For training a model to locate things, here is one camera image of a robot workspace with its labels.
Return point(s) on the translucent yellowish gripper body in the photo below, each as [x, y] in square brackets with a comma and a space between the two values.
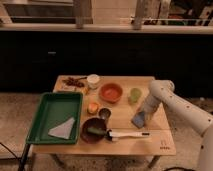
[148, 114]

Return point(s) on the blue sponge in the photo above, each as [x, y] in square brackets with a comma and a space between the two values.
[139, 119]

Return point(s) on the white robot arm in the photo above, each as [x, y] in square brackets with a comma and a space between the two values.
[162, 91]

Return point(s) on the red bowl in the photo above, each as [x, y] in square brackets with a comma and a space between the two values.
[111, 92]

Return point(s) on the dark maroon bowl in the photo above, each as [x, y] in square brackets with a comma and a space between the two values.
[93, 122]

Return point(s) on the green plastic cup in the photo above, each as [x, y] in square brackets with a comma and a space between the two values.
[134, 95]

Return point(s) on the wooden table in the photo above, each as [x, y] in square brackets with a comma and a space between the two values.
[159, 143]

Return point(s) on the small metal cup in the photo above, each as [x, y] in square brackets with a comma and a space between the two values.
[104, 113]

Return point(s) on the white dish brush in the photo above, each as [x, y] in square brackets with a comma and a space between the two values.
[114, 135]

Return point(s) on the green cucumber toy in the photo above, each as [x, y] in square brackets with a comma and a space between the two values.
[96, 131]

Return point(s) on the white cup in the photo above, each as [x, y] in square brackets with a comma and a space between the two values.
[93, 81]

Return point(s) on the brown dried branch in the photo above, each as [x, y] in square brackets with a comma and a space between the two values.
[77, 82]

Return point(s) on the grey folded cloth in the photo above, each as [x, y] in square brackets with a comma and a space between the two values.
[63, 130]

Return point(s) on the green plastic tray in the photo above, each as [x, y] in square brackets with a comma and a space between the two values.
[55, 109]

